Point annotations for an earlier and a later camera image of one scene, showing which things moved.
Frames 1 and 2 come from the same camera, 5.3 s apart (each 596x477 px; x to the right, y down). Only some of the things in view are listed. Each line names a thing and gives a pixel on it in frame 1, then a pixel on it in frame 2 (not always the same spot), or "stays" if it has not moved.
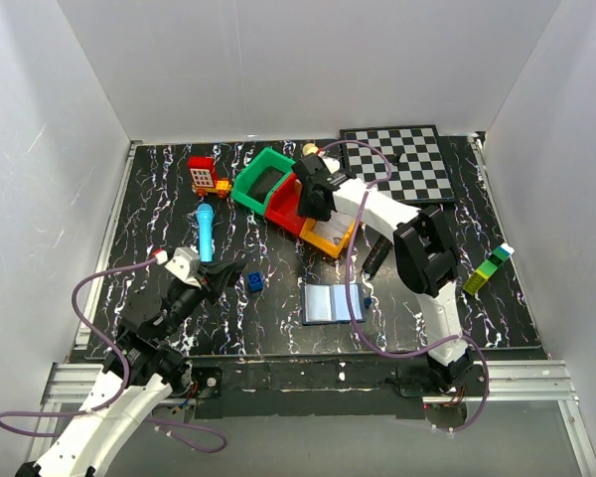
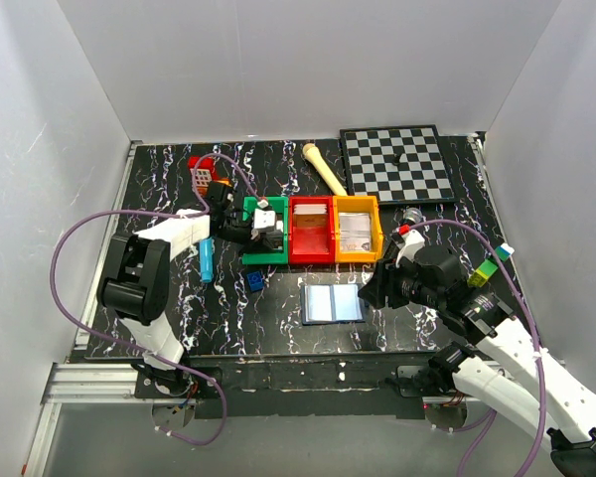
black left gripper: (211, 277) → (266, 238)
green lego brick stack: (488, 267) stays
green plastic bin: (247, 172) → (280, 204)
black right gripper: (313, 175) → (387, 280)
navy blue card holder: (327, 303) stays
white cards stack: (337, 227) → (355, 231)
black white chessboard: (418, 171) stays
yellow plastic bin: (331, 237) → (366, 204)
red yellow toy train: (204, 177) stays
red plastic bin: (282, 205) → (311, 245)
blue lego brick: (255, 280) stays
